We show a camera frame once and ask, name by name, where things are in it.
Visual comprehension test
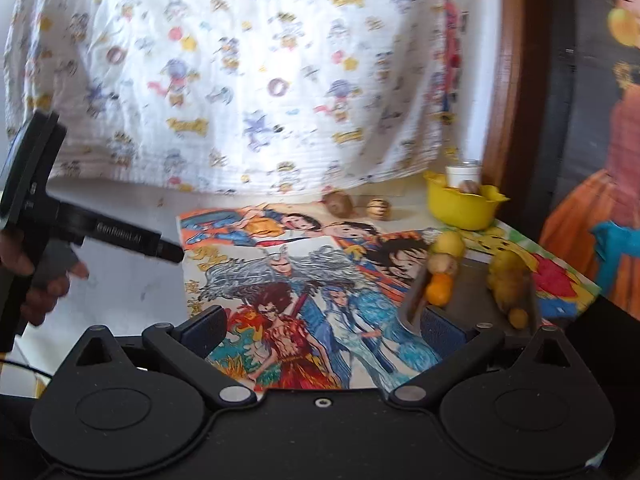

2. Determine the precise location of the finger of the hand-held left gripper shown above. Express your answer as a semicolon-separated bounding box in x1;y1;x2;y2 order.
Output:
157;240;185;264

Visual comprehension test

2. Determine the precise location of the white printed blanket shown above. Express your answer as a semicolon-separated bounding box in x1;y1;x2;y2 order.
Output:
2;0;462;197

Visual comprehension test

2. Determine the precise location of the cartoon boys poster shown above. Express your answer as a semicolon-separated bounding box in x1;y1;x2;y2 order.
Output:
177;204;387;253

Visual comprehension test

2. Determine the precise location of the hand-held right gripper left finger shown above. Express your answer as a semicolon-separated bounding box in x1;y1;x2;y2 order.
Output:
67;305;258;408

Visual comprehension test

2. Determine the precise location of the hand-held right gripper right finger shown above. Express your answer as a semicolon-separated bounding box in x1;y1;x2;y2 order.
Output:
389;305;573;408

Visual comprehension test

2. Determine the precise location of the wooden post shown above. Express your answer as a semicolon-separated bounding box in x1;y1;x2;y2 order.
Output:
481;0;527;187

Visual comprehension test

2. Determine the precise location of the oblong brown fruit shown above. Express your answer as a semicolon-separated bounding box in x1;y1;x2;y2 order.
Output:
490;270;535;313

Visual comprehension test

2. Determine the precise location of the spiky-hair hero poster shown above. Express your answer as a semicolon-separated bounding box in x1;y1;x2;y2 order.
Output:
345;229;447;307

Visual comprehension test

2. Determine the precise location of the wall poster orange dress figure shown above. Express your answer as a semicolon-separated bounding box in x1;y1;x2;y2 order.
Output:
537;0;640;322

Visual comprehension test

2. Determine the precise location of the fantasy figures poster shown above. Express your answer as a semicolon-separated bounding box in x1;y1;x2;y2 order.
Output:
184;235;452;392

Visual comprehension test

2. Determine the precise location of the yellow bowl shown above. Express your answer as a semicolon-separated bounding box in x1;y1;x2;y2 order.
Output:
424;171;511;232

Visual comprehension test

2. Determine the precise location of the white jar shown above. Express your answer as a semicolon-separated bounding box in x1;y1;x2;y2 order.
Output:
446;160;482;188

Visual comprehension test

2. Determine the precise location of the round brown fruit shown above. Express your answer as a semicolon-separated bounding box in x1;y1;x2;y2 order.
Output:
427;254;458;277

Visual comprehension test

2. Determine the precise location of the metal tray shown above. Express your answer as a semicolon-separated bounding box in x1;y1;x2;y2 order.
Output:
402;250;544;349

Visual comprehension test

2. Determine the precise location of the brown kiwi with sticker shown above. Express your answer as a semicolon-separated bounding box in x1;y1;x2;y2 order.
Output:
322;191;355;218

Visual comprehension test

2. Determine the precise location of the yellow bear poster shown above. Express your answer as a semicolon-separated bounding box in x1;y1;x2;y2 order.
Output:
450;219;602;327

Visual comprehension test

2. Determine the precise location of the person's left hand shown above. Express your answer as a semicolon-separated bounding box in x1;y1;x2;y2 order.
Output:
0;232;90;329

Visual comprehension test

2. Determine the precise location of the dark metal frame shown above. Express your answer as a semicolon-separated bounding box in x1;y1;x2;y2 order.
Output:
520;0;561;221

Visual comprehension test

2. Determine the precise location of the yellow lemon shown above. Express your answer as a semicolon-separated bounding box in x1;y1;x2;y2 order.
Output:
489;250;523;276
431;231;467;257

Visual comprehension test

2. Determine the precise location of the black cable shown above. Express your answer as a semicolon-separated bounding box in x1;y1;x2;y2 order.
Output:
0;352;56;380

